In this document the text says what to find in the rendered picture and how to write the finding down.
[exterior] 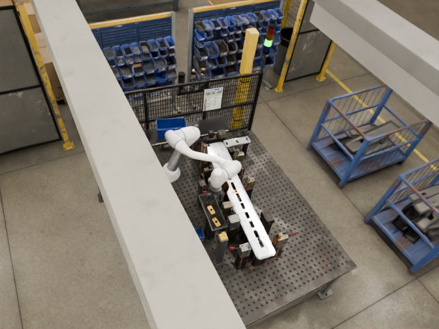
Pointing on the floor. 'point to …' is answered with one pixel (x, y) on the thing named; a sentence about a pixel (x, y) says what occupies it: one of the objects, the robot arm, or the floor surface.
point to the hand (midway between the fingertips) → (213, 202)
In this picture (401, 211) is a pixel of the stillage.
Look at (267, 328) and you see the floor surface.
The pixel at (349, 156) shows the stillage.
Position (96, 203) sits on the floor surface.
